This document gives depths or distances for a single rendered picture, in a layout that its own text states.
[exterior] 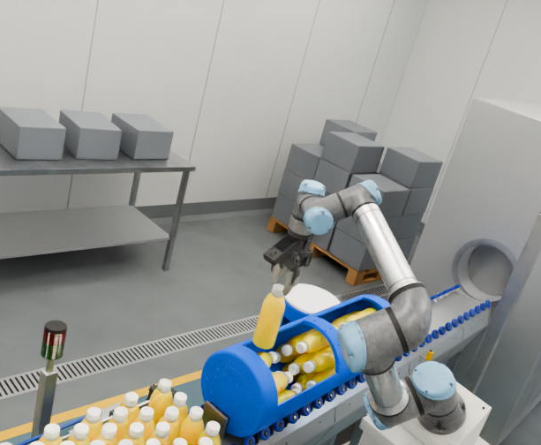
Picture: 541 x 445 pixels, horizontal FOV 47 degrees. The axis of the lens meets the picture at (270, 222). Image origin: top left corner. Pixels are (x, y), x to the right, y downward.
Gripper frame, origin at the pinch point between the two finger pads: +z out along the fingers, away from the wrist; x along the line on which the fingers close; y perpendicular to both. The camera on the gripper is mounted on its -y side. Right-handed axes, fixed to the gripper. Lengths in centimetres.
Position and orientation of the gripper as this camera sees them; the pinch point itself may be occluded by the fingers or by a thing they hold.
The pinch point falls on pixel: (278, 289)
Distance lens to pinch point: 191.4
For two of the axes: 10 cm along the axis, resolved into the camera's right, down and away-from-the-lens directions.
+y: 6.7, -1.4, 7.3
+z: -2.4, 8.9, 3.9
